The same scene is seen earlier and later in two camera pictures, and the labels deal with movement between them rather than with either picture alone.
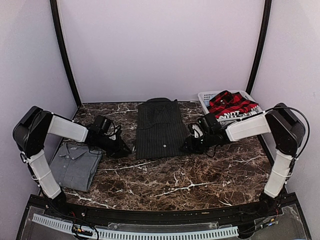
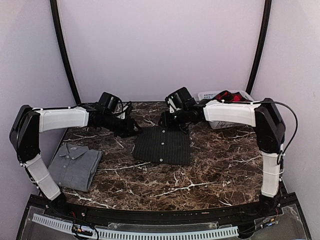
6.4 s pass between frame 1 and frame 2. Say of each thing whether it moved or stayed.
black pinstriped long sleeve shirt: moved
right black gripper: moved
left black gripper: moved
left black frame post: stayed
